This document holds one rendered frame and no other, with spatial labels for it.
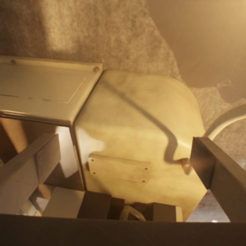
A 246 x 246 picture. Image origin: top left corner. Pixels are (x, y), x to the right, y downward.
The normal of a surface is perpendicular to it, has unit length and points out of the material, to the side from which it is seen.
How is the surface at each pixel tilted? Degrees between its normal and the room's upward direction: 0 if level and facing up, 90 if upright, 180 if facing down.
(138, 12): 0
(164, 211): 90
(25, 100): 90
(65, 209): 90
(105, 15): 0
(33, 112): 90
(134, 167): 0
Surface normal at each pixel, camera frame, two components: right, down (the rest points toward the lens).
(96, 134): -0.16, 0.65
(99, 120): 0.03, -0.75
